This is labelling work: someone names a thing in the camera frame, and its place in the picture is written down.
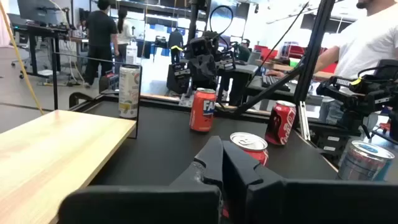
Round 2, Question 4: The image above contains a black standing desk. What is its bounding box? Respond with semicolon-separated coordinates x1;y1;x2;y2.
12;23;71;80

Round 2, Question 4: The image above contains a white Celsius drink can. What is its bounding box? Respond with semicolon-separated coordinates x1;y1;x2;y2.
118;63;141;119

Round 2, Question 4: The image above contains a red Coca-Cola can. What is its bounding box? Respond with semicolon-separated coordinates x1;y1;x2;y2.
264;100;297;146

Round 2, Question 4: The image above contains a yellow extension cord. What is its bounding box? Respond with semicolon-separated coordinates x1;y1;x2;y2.
0;0;45;115

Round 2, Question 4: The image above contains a blue silver energy drink can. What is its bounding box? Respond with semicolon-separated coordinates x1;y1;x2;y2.
337;140;396;183

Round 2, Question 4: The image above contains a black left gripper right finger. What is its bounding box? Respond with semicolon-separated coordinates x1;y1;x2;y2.
223;140;398;224

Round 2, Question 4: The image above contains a grey desk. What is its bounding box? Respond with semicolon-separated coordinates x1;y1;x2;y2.
245;74;326;108

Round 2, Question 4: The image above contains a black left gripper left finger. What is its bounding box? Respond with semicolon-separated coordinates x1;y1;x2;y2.
58;136;224;224

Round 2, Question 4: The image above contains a black aluminium table frame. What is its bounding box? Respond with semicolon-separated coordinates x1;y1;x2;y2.
68;0;337;144

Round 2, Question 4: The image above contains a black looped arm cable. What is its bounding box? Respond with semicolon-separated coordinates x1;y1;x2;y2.
209;5;234;43

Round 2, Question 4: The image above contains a silver metal bracket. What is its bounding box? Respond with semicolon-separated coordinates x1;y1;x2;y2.
297;101;311;141

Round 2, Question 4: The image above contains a black keyboard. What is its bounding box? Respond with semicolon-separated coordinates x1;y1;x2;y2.
261;74;292;93

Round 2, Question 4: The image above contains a red storage bin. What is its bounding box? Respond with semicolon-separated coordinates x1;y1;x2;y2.
281;42;306;60
253;44;280;62

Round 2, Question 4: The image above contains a computer monitor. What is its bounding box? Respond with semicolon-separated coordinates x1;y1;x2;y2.
17;0;65;26

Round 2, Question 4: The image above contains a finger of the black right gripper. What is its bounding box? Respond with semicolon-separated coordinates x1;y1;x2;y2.
189;55;204;91
202;55;218;90

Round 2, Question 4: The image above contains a wooden shelf with black frame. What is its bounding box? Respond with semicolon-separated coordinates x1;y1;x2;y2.
0;51;144;224

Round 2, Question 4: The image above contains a black equipment box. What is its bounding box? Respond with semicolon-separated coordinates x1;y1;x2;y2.
309;119;363;158

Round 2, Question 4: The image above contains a person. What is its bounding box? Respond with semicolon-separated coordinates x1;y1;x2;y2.
167;29;185;65
83;0;121;87
114;7;137;68
266;0;398;125
234;38;252;63

